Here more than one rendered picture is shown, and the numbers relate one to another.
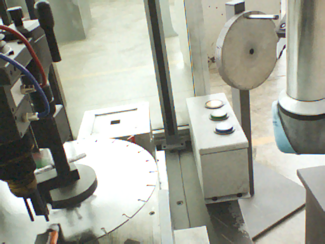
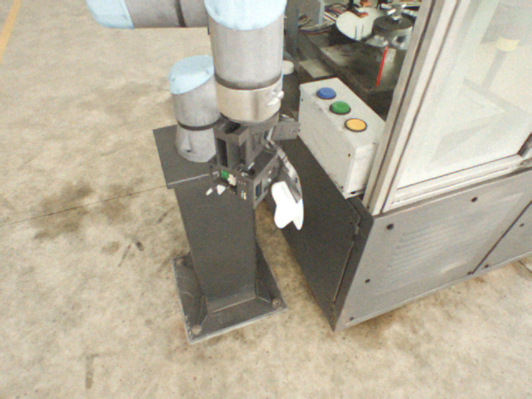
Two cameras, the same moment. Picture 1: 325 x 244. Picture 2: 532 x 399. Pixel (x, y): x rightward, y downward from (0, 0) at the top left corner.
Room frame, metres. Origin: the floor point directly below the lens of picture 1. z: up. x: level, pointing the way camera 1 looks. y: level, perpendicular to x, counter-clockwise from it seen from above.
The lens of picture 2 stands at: (1.47, -0.56, 1.33)
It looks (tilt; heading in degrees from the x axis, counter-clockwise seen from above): 47 degrees down; 159
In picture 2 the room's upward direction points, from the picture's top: straight up
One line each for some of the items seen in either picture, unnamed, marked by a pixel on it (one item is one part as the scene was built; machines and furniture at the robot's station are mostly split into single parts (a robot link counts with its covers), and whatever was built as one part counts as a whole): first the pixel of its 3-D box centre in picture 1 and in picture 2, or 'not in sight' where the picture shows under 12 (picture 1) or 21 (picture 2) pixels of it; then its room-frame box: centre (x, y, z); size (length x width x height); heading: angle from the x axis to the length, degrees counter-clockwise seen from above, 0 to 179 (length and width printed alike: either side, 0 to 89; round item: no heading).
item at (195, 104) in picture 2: not in sight; (198, 89); (0.70, -0.43, 0.91); 0.13 x 0.12 x 0.14; 71
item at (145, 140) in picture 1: (120, 146); not in sight; (0.94, 0.12, 0.82); 0.18 x 0.18 x 0.15; 89
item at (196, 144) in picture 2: not in sight; (201, 129); (0.70, -0.43, 0.80); 0.15 x 0.15 x 0.10
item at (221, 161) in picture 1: (215, 143); (340, 134); (0.88, -0.12, 0.82); 0.28 x 0.11 x 0.15; 179
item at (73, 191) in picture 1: (65, 179); (393, 21); (0.61, 0.19, 0.96); 0.11 x 0.11 x 0.03
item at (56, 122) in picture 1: (36, 81); not in sight; (0.54, 0.17, 1.17); 0.06 x 0.05 x 0.20; 170
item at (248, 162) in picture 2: not in sight; (248, 150); (1.13, -0.45, 1.05); 0.09 x 0.08 x 0.12; 128
